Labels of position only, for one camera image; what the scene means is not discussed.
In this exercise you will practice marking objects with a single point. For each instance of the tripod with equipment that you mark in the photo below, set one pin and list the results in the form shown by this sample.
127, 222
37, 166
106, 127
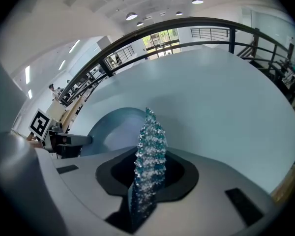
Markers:
287, 70

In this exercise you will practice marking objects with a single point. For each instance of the black curved metal railing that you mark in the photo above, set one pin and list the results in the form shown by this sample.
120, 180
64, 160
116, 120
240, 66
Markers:
232, 39

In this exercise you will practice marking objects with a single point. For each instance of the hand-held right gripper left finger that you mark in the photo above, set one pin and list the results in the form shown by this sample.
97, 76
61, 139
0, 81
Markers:
83, 181

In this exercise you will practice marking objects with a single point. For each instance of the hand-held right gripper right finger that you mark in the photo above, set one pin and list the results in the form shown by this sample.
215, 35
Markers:
211, 181

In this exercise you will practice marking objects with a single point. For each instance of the black mezzanine railing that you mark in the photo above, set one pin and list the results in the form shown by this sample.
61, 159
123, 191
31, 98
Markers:
124, 55
210, 34

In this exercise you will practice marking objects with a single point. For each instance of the dome ceiling lamp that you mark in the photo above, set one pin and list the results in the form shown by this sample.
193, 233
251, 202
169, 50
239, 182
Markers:
197, 1
131, 16
140, 23
179, 13

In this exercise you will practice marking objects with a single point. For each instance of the wooden side table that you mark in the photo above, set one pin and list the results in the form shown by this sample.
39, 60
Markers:
71, 114

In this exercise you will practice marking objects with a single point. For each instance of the ceiling light strip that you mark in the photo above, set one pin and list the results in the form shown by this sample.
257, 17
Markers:
27, 75
62, 65
30, 94
74, 46

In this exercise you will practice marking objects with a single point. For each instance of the glass entrance doors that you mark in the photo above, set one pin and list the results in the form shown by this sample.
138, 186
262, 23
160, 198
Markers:
162, 43

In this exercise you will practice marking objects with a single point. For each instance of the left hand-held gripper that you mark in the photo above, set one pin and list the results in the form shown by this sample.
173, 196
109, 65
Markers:
40, 123

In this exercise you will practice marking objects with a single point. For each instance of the white box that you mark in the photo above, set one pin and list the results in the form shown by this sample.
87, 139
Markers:
55, 110

